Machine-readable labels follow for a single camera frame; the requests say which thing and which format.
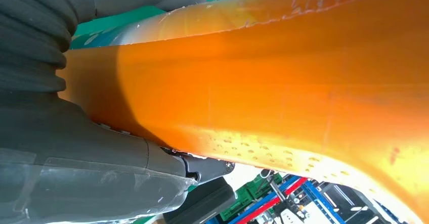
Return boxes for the green plastic crate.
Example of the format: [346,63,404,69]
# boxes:
[219,172,284,221]

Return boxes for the blue metal rack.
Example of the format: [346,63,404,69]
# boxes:
[206,173,403,224]

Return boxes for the black zipper case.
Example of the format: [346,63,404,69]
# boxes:
[162,177,237,224]

